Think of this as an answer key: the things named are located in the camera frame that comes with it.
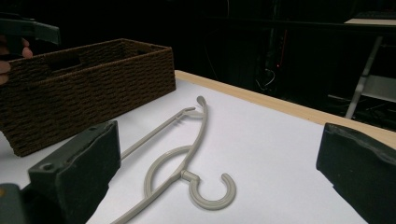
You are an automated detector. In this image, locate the dark cable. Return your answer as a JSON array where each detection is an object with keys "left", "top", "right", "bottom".
[{"left": 255, "top": 67, "right": 276, "bottom": 92}]

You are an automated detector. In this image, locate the grey plastic clothes hanger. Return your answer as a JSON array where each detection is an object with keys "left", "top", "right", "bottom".
[{"left": 110, "top": 95, "right": 237, "bottom": 224}]

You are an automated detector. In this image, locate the brown woven basket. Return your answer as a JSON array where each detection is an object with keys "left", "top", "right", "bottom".
[{"left": 0, "top": 37, "right": 177, "bottom": 158}]

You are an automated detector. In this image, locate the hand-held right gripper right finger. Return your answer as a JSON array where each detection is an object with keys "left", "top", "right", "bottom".
[{"left": 316, "top": 122, "right": 396, "bottom": 224}]

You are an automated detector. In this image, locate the white metal stand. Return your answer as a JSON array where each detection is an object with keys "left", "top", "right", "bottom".
[{"left": 345, "top": 18, "right": 396, "bottom": 119}]

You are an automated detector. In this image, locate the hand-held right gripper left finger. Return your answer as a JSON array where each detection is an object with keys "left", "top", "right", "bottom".
[{"left": 27, "top": 119, "right": 121, "bottom": 224}]

